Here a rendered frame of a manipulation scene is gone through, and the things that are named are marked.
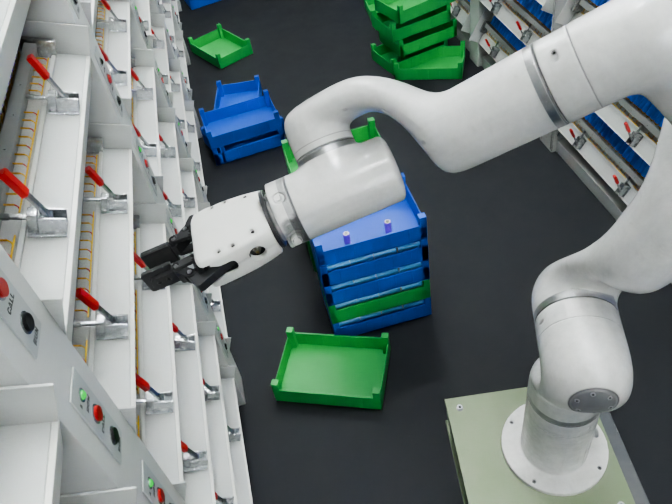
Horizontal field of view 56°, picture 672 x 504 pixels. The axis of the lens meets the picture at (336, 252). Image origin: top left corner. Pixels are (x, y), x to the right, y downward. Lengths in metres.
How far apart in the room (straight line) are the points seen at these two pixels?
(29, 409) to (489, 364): 1.44
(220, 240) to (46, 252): 0.19
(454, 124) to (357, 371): 1.25
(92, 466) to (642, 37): 0.64
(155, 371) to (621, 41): 0.81
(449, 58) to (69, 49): 2.23
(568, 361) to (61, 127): 0.76
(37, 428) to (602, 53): 0.60
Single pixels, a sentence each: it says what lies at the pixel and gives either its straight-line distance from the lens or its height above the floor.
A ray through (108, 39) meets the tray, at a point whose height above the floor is 0.90.
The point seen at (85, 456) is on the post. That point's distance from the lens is 0.66.
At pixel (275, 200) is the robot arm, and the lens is 0.75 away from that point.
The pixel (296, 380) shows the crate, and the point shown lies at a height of 0.00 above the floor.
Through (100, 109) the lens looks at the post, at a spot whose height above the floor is 0.98.
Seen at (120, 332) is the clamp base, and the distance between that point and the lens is 0.89.
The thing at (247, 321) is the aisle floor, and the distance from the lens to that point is 2.04.
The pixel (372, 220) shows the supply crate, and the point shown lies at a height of 0.32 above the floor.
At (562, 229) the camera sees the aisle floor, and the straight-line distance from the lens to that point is 2.23.
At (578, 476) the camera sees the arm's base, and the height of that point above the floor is 0.38.
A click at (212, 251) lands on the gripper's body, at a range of 0.76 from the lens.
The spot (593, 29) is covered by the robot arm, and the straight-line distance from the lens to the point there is 0.67.
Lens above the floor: 1.52
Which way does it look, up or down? 44 degrees down
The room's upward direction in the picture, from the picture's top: 11 degrees counter-clockwise
